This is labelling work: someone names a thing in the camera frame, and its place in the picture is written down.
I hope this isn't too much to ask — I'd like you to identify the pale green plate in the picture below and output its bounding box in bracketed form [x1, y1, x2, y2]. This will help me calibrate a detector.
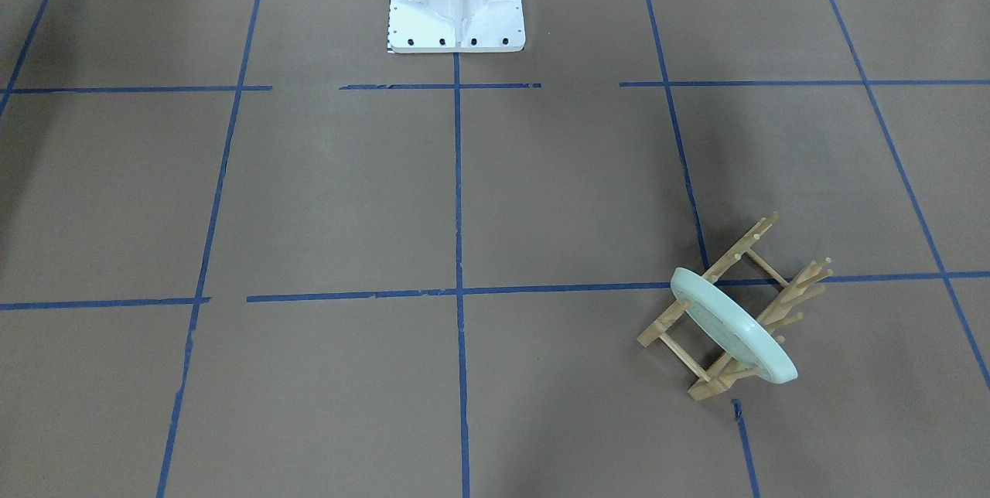
[671, 267, 798, 384]

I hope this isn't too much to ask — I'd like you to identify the wooden dish rack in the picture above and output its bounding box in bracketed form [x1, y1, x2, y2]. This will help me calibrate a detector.
[636, 212, 832, 401]

